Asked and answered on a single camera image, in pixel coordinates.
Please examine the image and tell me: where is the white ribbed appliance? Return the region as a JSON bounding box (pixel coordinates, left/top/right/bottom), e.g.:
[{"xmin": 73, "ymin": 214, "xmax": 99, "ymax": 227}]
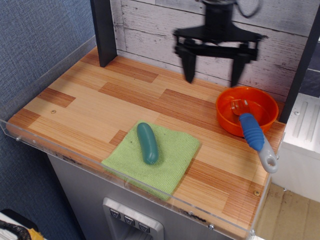
[{"xmin": 271, "ymin": 93, "xmax": 320, "ymax": 202}]

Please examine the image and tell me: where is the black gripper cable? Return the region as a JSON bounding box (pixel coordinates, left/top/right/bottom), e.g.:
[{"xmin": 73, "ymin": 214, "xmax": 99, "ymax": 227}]
[{"xmin": 234, "ymin": 0, "xmax": 262, "ymax": 19}]

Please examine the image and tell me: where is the left dark grey post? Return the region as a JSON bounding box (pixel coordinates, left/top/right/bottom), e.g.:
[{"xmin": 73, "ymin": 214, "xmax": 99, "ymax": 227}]
[{"xmin": 90, "ymin": 0, "xmax": 118, "ymax": 68}]

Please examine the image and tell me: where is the clear acrylic guard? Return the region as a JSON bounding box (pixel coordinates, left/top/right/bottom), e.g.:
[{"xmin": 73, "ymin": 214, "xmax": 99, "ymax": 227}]
[{"xmin": 0, "ymin": 41, "xmax": 270, "ymax": 240}]

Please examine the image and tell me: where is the black and yellow cable bundle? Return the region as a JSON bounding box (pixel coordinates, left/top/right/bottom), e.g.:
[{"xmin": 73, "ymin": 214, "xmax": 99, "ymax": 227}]
[{"xmin": 0, "ymin": 209, "xmax": 45, "ymax": 240}]

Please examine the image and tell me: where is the orange pan with grey handle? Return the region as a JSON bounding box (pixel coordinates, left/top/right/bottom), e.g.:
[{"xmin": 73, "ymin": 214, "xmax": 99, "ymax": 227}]
[{"xmin": 215, "ymin": 86, "xmax": 280, "ymax": 174}]

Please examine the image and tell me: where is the green toy cucumber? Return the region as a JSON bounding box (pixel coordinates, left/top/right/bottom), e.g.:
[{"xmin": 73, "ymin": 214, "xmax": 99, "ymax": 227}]
[{"xmin": 136, "ymin": 122, "xmax": 159, "ymax": 165}]

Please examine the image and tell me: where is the dark grey post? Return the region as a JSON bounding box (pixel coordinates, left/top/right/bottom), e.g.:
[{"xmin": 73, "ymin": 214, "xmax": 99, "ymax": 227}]
[
  {"xmin": 278, "ymin": 23, "xmax": 320, "ymax": 124},
  {"xmin": 90, "ymin": 0, "xmax": 118, "ymax": 68}
]

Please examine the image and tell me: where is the green cloth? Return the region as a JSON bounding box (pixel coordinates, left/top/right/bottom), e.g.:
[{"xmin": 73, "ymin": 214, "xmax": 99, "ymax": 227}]
[{"xmin": 101, "ymin": 120, "xmax": 200, "ymax": 201}]

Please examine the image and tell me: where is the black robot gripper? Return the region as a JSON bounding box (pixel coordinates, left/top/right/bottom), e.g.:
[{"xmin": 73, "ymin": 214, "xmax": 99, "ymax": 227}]
[{"xmin": 173, "ymin": 1, "xmax": 263, "ymax": 87}]

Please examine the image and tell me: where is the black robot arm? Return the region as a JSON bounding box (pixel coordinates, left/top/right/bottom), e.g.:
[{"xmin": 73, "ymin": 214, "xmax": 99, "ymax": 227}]
[{"xmin": 173, "ymin": 0, "xmax": 264, "ymax": 87}]

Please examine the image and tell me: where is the right dark grey post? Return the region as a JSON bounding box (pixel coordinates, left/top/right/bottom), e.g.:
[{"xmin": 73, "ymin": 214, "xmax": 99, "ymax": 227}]
[{"xmin": 278, "ymin": 23, "xmax": 320, "ymax": 124}]

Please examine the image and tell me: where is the blue handled fork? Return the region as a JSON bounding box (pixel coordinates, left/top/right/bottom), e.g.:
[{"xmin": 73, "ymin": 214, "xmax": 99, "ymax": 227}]
[{"xmin": 230, "ymin": 99, "xmax": 265, "ymax": 151}]

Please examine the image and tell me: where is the silver toy fridge cabinet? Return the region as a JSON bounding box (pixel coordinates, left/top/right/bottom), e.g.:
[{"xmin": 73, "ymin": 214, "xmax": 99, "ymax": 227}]
[{"xmin": 46, "ymin": 152, "xmax": 241, "ymax": 240}]

